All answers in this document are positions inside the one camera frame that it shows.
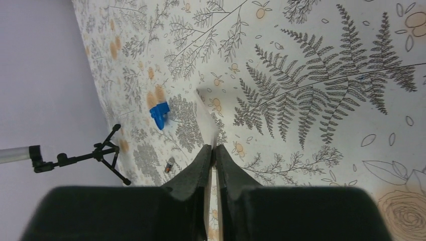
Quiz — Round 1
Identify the floral patterned table mat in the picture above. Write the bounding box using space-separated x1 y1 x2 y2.
73 1 425 240

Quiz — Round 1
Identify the blue plastic piece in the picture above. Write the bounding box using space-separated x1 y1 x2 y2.
149 102 170 130

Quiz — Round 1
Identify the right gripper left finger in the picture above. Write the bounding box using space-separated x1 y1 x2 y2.
22 145 212 240

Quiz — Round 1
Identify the microphone on black tripod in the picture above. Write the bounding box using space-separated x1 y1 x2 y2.
0 124 132 186

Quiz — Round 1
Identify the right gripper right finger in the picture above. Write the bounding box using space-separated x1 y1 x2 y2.
215 145 392 240

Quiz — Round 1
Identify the white remote battery cover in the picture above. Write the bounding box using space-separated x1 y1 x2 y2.
193 90 219 148

